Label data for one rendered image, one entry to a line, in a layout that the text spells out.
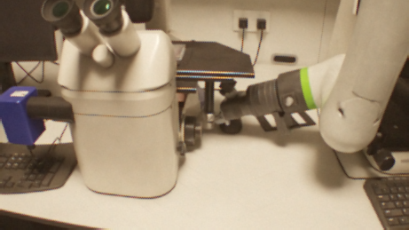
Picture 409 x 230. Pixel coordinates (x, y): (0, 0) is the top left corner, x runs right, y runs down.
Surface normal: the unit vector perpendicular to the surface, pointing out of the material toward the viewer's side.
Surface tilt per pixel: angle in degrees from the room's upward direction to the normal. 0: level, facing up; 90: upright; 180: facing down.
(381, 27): 102
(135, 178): 90
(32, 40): 86
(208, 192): 0
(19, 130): 90
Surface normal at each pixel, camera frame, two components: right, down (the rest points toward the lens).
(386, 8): -0.74, 0.46
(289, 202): 0.02, -0.89
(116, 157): -0.06, 0.47
